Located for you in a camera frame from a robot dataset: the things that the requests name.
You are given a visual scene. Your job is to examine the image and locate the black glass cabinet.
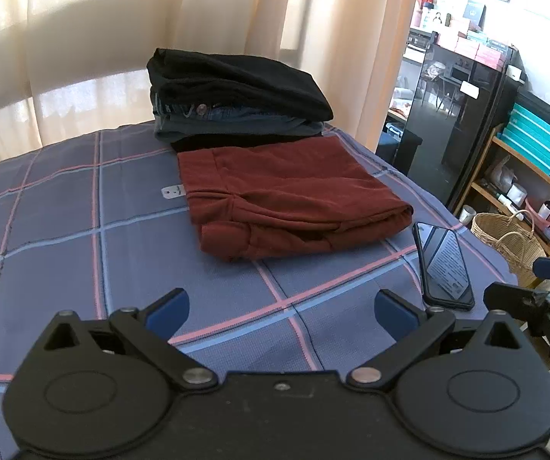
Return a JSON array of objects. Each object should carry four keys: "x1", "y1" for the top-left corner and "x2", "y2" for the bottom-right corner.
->
[{"x1": 402, "y1": 42, "x2": 525, "y2": 212}]

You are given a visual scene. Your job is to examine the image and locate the blue folded jeans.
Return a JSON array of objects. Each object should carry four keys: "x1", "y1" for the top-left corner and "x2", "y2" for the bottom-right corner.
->
[{"x1": 153, "y1": 90, "x2": 324, "y2": 143}]

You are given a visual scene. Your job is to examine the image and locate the black folded cloth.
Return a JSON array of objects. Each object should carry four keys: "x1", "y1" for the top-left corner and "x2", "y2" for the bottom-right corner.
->
[{"x1": 169, "y1": 130, "x2": 324, "y2": 155}]

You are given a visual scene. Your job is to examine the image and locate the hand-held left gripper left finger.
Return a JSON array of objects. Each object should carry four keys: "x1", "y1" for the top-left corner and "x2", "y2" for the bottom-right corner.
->
[{"x1": 39, "y1": 288, "x2": 219, "y2": 388}]

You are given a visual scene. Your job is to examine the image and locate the stack of teal boxes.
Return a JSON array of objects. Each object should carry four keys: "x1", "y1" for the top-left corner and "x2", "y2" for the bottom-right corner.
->
[{"x1": 499, "y1": 102, "x2": 550, "y2": 176}]

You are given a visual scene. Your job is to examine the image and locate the black smartphone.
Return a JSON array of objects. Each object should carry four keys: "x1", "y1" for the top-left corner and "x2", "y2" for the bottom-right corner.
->
[{"x1": 411, "y1": 221, "x2": 476, "y2": 311}]

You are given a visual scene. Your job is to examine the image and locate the rust red pants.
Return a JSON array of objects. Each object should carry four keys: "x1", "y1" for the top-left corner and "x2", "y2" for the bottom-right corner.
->
[{"x1": 177, "y1": 135, "x2": 415, "y2": 262}]

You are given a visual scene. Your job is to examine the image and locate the blue plaid bed sheet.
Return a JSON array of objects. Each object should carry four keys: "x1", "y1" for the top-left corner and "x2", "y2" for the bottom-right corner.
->
[{"x1": 0, "y1": 123, "x2": 520, "y2": 460}]

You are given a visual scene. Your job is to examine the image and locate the woven wicker basket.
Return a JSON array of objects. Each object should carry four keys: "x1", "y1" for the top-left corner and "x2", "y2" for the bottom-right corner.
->
[{"x1": 470, "y1": 210, "x2": 550, "y2": 289}]

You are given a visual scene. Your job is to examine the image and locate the wooden shelf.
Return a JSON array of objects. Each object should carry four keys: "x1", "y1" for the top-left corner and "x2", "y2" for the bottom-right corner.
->
[{"x1": 453, "y1": 123, "x2": 550, "y2": 260}]

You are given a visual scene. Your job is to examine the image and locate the dark blue stool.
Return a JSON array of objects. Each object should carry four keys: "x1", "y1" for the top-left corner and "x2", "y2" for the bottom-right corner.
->
[{"x1": 375, "y1": 130, "x2": 423, "y2": 174}]

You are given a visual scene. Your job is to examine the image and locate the stack of pink boxes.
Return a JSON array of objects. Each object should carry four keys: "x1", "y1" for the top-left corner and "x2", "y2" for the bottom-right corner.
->
[{"x1": 440, "y1": 18, "x2": 511, "y2": 72}]

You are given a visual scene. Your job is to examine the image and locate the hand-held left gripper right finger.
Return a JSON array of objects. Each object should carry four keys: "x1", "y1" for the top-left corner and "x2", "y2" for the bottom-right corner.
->
[{"x1": 346, "y1": 289, "x2": 527, "y2": 388}]

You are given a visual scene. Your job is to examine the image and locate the cream sheer curtain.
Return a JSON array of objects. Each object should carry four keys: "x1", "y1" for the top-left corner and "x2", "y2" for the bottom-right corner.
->
[{"x1": 0, "y1": 0, "x2": 424, "y2": 178}]

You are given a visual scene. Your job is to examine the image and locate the black folded pants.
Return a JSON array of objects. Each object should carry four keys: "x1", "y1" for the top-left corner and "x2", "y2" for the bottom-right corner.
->
[{"x1": 146, "y1": 48, "x2": 336, "y2": 123}]

